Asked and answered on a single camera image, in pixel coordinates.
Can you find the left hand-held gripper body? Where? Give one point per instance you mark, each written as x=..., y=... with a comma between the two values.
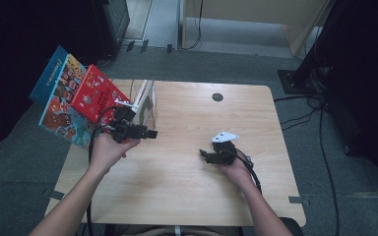
x=121, y=126

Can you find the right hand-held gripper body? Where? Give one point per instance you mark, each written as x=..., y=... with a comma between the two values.
x=224, y=154

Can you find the white caterpillar picture book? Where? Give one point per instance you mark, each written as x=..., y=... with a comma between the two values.
x=146, y=105

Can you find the clear acrylic book rack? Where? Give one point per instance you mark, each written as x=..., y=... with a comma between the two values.
x=152, y=105

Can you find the red picture book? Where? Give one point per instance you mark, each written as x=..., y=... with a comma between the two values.
x=96, y=93

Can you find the colourful monsters picture book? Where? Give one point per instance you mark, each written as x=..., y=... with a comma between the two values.
x=64, y=111

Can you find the blue monster picture book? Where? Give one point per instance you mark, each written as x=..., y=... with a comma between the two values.
x=47, y=78

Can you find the person's right hand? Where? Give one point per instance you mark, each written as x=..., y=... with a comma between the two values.
x=238, y=172

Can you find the person's left hand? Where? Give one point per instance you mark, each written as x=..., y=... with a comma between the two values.
x=111, y=154

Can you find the black floor tape strip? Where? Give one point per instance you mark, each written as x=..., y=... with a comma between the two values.
x=144, y=46
x=130, y=46
x=169, y=48

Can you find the black stand base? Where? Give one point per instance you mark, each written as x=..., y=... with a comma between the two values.
x=292, y=82

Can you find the black chair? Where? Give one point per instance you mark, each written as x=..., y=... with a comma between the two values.
x=293, y=226

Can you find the black equipment case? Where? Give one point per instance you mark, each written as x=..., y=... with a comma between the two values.
x=111, y=26

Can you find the light wooden cabinet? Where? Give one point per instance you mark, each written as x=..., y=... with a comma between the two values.
x=242, y=13

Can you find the dark curtain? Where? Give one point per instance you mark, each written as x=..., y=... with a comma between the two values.
x=367, y=82

